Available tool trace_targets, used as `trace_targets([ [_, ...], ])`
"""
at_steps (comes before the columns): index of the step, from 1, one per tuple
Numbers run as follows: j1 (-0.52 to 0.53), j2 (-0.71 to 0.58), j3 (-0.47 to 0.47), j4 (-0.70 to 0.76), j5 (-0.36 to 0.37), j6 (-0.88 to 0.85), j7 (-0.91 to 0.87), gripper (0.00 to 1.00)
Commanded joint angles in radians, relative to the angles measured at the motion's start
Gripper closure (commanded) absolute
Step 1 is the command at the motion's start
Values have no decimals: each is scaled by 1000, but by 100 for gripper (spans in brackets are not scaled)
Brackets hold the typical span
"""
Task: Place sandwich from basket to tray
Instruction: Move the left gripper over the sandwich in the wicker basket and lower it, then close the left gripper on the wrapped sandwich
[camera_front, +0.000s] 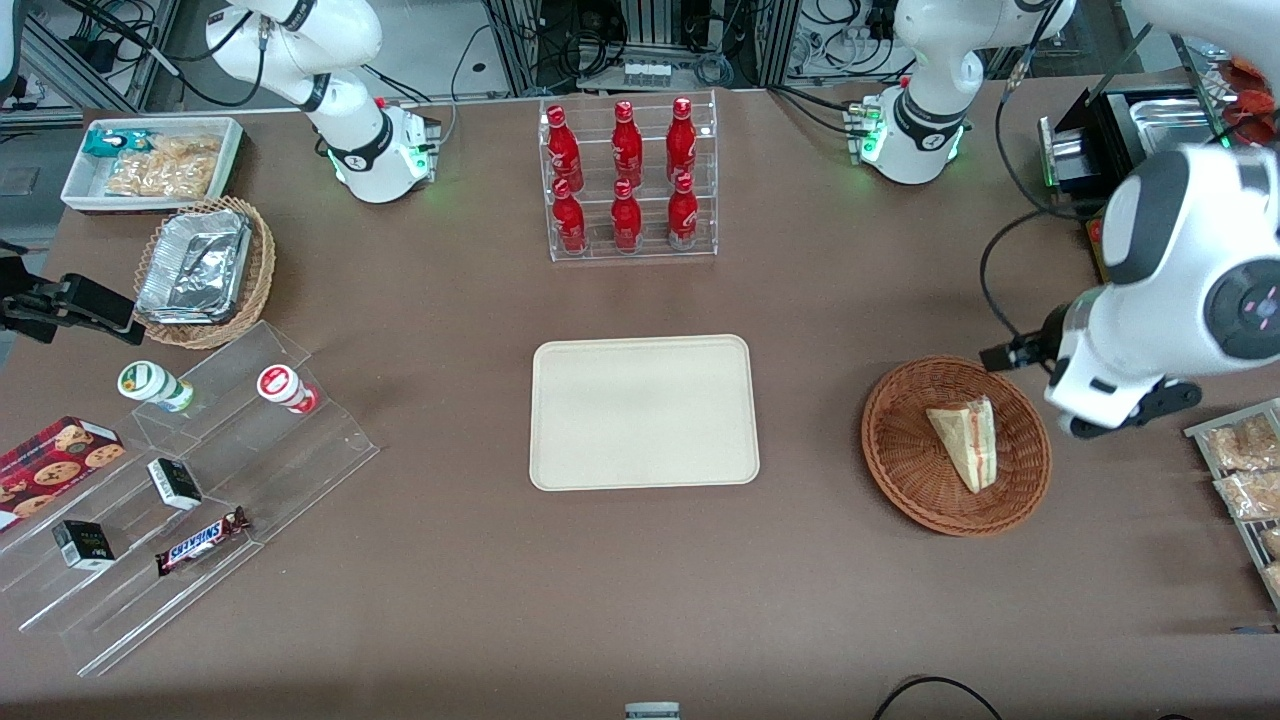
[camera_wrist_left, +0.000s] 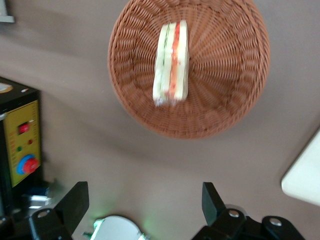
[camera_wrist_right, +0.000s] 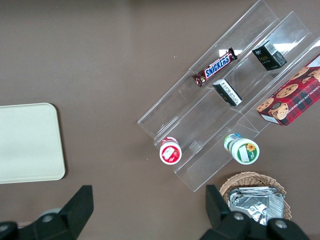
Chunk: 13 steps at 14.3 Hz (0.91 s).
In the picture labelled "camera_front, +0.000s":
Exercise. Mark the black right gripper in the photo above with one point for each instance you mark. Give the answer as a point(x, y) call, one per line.
point(30, 303)

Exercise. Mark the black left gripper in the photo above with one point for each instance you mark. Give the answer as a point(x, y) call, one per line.
point(1046, 340)

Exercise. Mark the triangle sandwich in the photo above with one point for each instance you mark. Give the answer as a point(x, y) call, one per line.
point(968, 440)

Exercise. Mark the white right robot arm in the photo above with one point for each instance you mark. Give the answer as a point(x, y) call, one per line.
point(375, 150)

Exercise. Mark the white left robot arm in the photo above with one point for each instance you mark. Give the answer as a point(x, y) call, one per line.
point(1190, 250)

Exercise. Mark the grey snack tray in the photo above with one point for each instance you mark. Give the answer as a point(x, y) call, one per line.
point(1205, 432)

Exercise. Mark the light wicker basket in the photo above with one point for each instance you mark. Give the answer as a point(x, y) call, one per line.
point(262, 270)

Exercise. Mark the brown wicker basket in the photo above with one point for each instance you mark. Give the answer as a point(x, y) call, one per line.
point(900, 450)

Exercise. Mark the beige plastic tray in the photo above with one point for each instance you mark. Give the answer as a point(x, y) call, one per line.
point(643, 412)

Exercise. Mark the green lid yogurt cup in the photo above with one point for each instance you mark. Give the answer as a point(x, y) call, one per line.
point(150, 384)

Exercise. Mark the clear bag of pastry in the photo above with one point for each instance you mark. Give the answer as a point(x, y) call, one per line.
point(1240, 442)
point(1250, 495)

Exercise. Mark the aluminium foil container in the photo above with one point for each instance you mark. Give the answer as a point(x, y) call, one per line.
point(192, 265)

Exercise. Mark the white rectangular bin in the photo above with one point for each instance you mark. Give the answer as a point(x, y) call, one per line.
point(90, 185)

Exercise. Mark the clear bag of chips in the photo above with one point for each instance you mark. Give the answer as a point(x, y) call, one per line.
point(165, 168)

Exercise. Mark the red cookie box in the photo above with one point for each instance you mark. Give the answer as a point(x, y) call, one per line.
point(55, 462)

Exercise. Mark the teal snack packet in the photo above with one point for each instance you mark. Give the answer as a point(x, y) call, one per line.
point(112, 142)

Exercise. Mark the small black box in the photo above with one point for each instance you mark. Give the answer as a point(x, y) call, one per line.
point(174, 483)
point(82, 545)

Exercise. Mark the red lid yogurt cup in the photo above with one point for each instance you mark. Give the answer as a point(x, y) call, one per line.
point(282, 387)

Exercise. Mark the Snickers chocolate bar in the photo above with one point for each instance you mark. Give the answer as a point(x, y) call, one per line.
point(200, 542)

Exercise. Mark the black metal appliance box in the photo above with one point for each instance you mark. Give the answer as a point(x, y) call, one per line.
point(1125, 140)

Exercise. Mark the clear acrylic step shelf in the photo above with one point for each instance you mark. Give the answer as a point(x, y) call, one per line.
point(300, 470)

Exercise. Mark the red packaged snacks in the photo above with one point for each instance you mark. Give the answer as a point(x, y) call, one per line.
point(1250, 95)

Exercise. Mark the red soda bottle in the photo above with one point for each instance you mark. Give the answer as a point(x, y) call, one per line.
point(626, 220)
point(569, 222)
point(564, 150)
point(683, 215)
point(627, 145)
point(681, 140)

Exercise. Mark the clear acrylic bottle rack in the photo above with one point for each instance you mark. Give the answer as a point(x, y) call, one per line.
point(648, 235)

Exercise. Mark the small grey device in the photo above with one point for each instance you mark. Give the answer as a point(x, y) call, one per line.
point(652, 711)

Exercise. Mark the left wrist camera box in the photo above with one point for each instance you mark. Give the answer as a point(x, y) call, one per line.
point(1030, 350)

